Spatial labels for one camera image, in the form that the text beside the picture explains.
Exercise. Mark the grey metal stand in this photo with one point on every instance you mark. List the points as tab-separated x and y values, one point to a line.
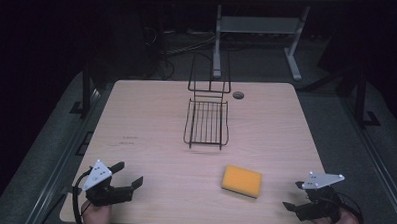
257	37

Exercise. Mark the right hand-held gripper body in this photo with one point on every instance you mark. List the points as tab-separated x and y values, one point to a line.
320	198

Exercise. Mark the black metal post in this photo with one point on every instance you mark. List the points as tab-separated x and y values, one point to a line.
86	88
362	97

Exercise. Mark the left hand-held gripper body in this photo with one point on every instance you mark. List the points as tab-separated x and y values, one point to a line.
101	183

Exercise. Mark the person's left hand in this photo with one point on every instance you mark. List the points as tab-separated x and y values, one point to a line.
97	217

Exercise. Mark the yellow sponge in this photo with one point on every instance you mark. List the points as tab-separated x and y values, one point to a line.
242	181

